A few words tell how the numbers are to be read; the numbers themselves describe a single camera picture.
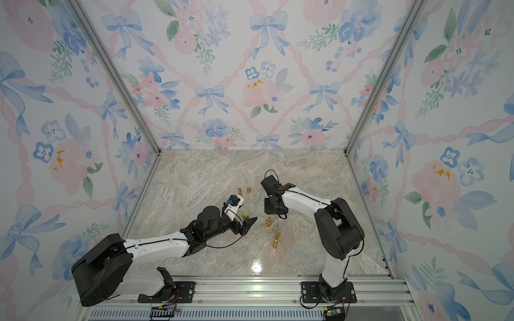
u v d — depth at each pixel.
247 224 0.72
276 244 0.82
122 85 0.90
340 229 0.48
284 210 0.78
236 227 0.71
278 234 0.90
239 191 0.98
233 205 0.69
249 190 1.01
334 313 0.73
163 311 0.73
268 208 0.83
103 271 0.41
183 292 0.74
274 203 0.68
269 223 0.88
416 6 0.68
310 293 0.73
